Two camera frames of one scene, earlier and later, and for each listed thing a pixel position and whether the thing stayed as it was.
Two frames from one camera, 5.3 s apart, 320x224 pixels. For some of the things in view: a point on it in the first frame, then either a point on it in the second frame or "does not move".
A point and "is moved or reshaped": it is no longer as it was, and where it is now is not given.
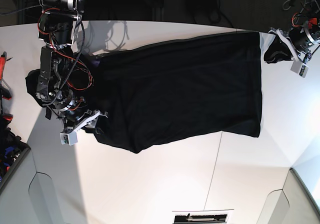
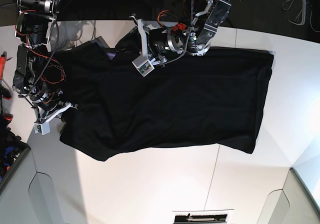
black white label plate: (213, 216) does not move
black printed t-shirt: (154, 95) is moved or reshaped
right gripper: (298, 41) -> (134, 43)
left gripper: (88, 122) -> (64, 110)
